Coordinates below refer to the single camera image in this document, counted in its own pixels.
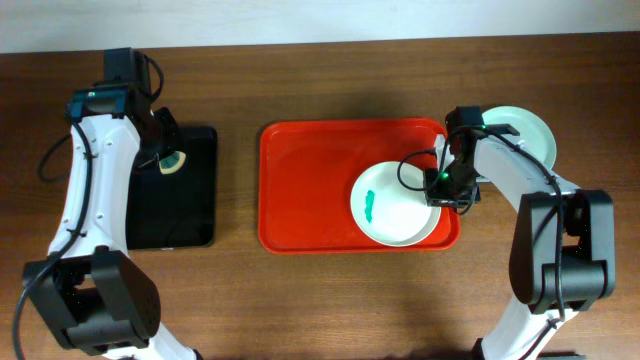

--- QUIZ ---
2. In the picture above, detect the green yellow sponge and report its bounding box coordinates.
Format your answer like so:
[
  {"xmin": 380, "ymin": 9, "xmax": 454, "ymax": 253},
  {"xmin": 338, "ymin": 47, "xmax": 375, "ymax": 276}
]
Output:
[{"xmin": 159, "ymin": 151, "xmax": 186, "ymax": 175}]

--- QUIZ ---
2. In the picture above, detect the mint green plate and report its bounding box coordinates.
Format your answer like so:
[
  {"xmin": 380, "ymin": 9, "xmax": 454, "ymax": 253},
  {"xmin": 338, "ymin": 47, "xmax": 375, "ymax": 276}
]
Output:
[{"xmin": 482, "ymin": 106, "xmax": 557, "ymax": 168}]

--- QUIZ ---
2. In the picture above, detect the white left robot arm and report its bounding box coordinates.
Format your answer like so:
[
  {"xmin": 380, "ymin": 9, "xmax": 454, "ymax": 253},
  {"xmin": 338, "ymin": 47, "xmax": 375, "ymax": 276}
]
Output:
[{"xmin": 19, "ymin": 84, "xmax": 200, "ymax": 359}]

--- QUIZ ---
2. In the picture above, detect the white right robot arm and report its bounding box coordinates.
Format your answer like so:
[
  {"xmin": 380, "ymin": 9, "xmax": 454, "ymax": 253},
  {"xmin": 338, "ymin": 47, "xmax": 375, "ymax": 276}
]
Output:
[{"xmin": 423, "ymin": 124, "xmax": 616, "ymax": 359}]

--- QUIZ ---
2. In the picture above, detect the black plastic tray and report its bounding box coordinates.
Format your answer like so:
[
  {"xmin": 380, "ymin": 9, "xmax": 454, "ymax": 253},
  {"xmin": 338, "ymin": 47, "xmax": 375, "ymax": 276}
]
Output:
[{"xmin": 126, "ymin": 127, "xmax": 218, "ymax": 250}]

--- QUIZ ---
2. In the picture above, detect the red plastic tray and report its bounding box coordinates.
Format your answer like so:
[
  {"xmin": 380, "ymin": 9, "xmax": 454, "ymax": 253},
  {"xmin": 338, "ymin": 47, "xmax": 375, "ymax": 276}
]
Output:
[{"xmin": 258, "ymin": 118, "xmax": 445, "ymax": 255}]

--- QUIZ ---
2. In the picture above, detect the white plate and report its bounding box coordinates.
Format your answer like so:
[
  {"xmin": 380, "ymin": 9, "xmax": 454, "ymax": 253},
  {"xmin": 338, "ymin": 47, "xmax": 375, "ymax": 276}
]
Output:
[{"xmin": 350, "ymin": 161, "xmax": 441, "ymax": 248}]

